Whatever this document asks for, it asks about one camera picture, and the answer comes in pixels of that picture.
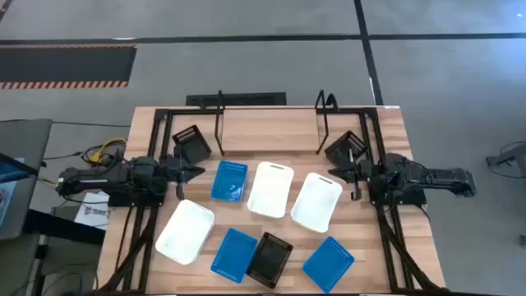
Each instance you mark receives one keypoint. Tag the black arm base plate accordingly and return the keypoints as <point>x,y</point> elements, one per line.
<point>135,201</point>
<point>411,200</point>

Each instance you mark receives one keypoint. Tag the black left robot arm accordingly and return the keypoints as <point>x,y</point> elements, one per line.
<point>102,177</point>

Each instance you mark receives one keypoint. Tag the black mat with striped edge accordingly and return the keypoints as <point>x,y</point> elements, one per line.
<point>65,66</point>

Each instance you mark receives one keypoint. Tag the black metal rig frame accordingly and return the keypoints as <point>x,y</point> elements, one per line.
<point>371,113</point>

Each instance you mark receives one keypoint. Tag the blue screen panel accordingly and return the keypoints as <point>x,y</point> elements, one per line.
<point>6,205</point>

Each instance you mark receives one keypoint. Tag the printed white paper sheet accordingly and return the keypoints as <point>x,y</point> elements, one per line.
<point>92,214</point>

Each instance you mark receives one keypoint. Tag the black beam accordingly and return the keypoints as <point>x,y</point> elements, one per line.
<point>61,228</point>

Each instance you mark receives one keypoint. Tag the black plastic basket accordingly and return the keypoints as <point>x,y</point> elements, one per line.
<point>269,261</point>
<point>193,148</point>
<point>341,152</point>

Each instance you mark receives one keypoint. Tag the black perforated metal panel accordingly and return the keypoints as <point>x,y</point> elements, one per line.
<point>255,98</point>

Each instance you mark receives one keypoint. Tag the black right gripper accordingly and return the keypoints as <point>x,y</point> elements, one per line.
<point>361,172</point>

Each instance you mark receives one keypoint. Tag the blue plastic basket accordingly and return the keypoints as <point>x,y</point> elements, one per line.
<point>229,183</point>
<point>328,265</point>
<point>233,257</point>

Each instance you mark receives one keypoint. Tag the white plastic basket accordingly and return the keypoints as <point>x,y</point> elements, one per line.
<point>315,203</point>
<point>269,191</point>
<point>184,232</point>

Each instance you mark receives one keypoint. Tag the grey chair base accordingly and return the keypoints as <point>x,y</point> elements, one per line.
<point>511,158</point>

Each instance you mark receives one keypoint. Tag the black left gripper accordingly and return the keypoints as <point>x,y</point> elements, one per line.
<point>176,170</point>

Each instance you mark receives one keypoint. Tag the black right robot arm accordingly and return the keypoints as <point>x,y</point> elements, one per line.
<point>444,177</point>

